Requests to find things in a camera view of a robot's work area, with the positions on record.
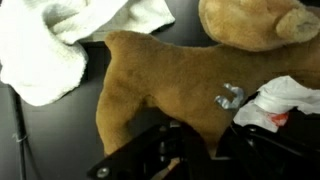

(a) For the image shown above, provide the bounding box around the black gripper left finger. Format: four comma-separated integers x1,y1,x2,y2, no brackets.
155,120,216,180

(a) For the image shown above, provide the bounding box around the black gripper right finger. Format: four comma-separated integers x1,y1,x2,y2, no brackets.
214,82,320,180

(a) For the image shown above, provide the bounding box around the white cloth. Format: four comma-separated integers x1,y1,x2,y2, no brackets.
232,75,320,134

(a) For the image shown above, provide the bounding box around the brown plush dog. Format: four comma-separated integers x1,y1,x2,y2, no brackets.
95,0,320,158

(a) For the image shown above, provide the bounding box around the white terry towel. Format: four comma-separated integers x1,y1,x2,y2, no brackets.
0,0,176,108

